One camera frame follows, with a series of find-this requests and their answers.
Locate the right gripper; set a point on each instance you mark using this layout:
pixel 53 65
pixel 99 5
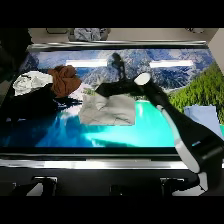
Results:
pixel 115 88

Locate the grey T-shirt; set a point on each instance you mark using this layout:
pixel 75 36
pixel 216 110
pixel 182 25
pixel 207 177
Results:
pixel 110 111

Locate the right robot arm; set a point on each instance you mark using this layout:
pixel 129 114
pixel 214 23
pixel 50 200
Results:
pixel 186 130

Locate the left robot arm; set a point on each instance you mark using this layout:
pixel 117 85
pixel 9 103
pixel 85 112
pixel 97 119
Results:
pixel 35 190

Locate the brown garment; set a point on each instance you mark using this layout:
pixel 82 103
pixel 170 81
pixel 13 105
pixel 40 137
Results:
pixel 65 81

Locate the heap of clothes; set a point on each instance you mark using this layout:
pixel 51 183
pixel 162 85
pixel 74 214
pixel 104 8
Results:
pixel 88 34

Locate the white garment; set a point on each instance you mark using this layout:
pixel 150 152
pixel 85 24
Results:
pixel 30 82

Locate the light blue garment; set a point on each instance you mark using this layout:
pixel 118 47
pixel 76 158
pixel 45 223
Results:
pixel 203 118

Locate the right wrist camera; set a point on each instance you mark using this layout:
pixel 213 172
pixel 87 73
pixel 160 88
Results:
pixel 118 65

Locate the silver frame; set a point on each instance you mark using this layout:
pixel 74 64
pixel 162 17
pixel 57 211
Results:
pixel 100 164

